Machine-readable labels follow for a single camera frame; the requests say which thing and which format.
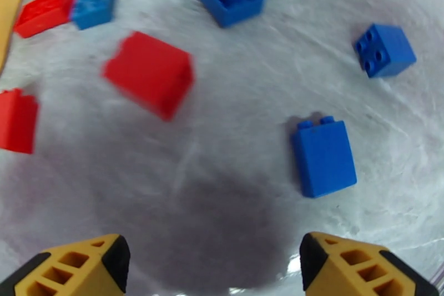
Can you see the red lego brick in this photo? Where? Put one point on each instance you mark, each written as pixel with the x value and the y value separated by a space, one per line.
pixel 45 10
pixel 17 121
pixel 149 74

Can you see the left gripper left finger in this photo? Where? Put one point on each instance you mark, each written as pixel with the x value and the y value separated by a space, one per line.
pixel 76 270

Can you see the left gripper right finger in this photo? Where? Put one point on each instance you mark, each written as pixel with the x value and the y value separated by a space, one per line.
pixel 353 270

